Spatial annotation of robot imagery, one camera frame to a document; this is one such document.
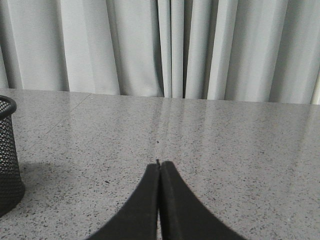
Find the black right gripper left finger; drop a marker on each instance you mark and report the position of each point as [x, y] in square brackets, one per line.
[137, 219]

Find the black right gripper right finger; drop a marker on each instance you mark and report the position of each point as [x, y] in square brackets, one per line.
[182, 215]

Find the black mesh metal bucket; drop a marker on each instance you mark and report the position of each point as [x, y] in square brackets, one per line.
[12, 189]

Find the grey pleated curtain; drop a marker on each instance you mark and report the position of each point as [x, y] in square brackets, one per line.
[241, 50]

